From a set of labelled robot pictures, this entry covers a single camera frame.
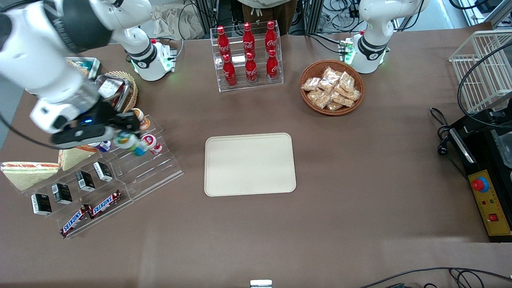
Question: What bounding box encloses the crumpled beige cloth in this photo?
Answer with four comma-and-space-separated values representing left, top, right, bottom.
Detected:
151, 3, 205, 41

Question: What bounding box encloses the cream rectangular tray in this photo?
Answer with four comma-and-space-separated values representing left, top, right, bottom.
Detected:
204, 133, 297, 197

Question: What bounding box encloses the green lid yogurt cup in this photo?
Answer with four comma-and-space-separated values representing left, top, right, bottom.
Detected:
113, 132, 148, 157

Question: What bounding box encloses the black coiled cable with plug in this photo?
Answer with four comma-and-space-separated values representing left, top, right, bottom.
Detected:
430, 107, 454, 157

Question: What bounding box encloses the snickers chocolate bar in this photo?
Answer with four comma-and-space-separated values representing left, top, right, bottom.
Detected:
88, 190, 122, 219
60, 205, 92, 238

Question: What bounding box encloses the black looped cable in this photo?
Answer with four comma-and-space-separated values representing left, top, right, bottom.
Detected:
457, 40, 512, 129

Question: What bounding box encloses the clear acrylic tiered stand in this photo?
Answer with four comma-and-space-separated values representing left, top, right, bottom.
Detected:
23, 115, 184, 240

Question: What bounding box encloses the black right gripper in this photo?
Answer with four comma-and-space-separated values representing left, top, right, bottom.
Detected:
78, 101, 142, 135

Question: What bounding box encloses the person in beige clothing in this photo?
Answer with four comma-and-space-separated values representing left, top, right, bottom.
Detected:
235, 0, 299, 36

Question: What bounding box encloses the blue lid yogurt cup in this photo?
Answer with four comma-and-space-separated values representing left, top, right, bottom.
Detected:
88, 140, 113, 153

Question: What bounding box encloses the black yellow control box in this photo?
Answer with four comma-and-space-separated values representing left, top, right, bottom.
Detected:
447, 109, 512, 243

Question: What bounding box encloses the clear acrylic bottle rack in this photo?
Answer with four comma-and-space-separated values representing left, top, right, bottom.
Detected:
210, 26, 284, 93

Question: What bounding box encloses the light woven wicker basket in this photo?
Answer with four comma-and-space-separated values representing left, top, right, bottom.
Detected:
103, 71, 139, 114

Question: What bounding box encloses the aluminium frame post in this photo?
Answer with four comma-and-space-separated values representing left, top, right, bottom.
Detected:
194, 0, 219, 36
303, 0, 324, 35

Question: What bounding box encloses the triangle sandwich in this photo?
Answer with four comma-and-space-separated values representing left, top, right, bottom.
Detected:
0, 161, 61, 191
58, 145, 99, 172

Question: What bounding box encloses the small black carton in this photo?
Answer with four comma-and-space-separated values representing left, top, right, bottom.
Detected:
76, 170, 96, 192
52, 183, 73, 205
31, 193, 52, 216
93, 161, 114, 182

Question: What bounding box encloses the red cola bottle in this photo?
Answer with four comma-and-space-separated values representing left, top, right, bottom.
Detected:
266, 50, 279, 82
222, 54, 237, 87
265, 21, 278, 52
245, 52, 258, 84
216, 26, 231, 57
242, 22, 256, 54

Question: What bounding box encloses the orange lid yogurt cup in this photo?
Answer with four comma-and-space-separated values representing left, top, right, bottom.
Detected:
131, 108, 151, 131

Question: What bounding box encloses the red white cookie box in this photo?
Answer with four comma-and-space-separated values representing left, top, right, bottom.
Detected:
96, 77, 125, 110

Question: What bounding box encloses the red lid yogurt cup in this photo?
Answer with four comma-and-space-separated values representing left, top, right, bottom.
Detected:
141, 134, 163, 156

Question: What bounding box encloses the white plastic bin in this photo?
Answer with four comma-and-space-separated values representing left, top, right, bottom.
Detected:
65, 57, 102, 80

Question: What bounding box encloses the black cable on table edge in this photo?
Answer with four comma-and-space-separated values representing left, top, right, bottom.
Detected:
359, 267, 512, 288

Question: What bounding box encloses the round brown wicker basket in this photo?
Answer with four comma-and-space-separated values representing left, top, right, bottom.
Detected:
300, 60, 365, 116

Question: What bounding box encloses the white wire basket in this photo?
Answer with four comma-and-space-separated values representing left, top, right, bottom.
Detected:
448, 30, 512, 115

